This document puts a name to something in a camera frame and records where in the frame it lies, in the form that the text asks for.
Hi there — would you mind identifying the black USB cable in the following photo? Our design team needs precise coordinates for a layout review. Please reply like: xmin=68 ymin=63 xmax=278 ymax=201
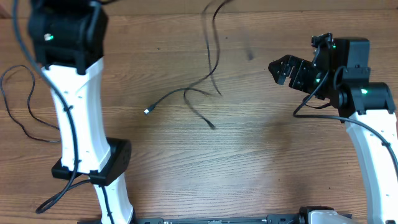
xmin=143 ymin=0 xmax=234 ymax=130

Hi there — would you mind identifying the short black cable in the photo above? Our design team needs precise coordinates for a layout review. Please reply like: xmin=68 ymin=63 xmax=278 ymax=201
xmin=0 ymin=64 xmax=62 ymax=144

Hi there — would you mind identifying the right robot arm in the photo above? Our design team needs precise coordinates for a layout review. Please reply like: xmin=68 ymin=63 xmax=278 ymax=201
xmin=268 ymin=33 xmax=397 ymax=223

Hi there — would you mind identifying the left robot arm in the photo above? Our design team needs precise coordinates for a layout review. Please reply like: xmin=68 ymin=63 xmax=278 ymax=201
xmin=28 ymin=1 xmax=134 ymax=223

